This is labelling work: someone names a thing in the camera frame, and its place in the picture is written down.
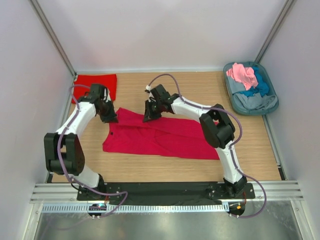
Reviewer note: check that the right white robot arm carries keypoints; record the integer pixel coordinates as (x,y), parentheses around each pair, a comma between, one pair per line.
(216,126)

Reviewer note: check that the grey t-shirt in basket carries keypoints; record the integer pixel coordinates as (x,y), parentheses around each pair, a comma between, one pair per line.
(252,103)

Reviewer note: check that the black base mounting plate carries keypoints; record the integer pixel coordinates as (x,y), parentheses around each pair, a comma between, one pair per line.
(177,193)

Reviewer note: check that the blue t-shirt in basket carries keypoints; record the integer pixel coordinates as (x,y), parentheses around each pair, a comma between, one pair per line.
(262,88)

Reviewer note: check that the magenta t-shirt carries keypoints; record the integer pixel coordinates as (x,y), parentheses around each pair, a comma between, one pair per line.
(168,137)

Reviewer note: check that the teal plastic laundry basket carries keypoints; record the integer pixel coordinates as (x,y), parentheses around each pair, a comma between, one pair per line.
(264,74)

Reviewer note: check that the pink t-shirt in basket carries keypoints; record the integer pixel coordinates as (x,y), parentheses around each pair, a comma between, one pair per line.
(243,75)

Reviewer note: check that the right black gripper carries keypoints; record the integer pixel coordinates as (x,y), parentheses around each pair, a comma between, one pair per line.
(149,116)

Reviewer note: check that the folded red t-shirt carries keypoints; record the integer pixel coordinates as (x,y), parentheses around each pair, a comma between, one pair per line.
(110,82)

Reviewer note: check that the aluminium frame post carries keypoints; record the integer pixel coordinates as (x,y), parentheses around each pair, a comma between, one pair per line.
(52,35)
(279,21)

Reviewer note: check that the slotted cable duct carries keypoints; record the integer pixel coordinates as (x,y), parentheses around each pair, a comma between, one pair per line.
(100,208)

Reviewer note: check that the right aluminium frame post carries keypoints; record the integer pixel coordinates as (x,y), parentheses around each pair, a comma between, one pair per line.
(279,21)

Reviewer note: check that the left aluminium frame post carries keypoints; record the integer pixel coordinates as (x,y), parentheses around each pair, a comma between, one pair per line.
(52,35)

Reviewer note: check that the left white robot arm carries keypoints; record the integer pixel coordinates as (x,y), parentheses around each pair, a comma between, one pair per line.
(63,152)

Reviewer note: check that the aluminium front rail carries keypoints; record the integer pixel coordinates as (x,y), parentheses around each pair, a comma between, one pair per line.
(63,192)

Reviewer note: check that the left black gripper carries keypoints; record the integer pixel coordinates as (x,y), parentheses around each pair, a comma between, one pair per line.
(112,118)

